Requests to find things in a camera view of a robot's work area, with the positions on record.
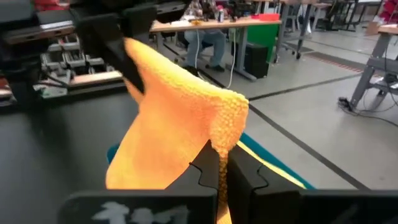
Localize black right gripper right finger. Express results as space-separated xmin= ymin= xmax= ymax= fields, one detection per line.
xmin=226 ymin=144 xmax=398 ymax=224

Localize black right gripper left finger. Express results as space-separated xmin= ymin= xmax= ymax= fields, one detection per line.
xmin=57 ymin=139 xmax=219 ymax=224

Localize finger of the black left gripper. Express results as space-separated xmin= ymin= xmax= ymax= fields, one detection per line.
xmin=101 ymin=39 xmax=146 ymax=95

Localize yellow microfiber towel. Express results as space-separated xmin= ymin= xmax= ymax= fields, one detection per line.
xmin=236 ymin=140 xmax=308 ymax=189

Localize orange microfiber towel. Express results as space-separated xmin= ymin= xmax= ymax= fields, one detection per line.
xmin=104 ymin=37 xmax=250 ymax=224

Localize white flat plate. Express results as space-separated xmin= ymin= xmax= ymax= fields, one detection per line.
xmin=68 ymin=70 xmax=124 ymax=90

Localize blue plastic bin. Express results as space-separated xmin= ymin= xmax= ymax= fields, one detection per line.
xmin=106 ymin=133 xmax=317 ymax=190

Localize person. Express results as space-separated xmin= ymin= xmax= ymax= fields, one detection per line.
xmin=182 ymin=0 xmax=227 ymax=73
xmin=379 ymin=0 xmax=398 ymax=23

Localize wooden top desk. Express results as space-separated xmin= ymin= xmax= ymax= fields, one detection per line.
xmin=149 ymin=16 xmax=283 ymax=82

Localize black computer tower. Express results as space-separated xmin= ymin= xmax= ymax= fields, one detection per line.
xmin=243 ymin=42 xmax=271 ymax=80

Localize green desk panel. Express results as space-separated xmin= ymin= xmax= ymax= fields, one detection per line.
xmin=246 ymin=24 xmax=280 ymax=54

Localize red box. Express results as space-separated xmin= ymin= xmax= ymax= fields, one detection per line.
xmin=259 ymin=12 xmax=281 ymax=22

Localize grey leg desk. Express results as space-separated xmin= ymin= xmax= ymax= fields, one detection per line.
xmin=349 ymin=23 xmax=398 ymax=109

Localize cardboard box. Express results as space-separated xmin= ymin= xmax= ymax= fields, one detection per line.
xmin=364 ymin=21 xmax=382 ymax=36

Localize white hanging cable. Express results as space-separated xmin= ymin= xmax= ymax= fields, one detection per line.
xmin=225 ymin=27 xmax=238 ymax=90

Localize black floor cables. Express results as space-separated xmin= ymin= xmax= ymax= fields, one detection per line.
xmin=337 ymin=95 xmax=398 ymax=129

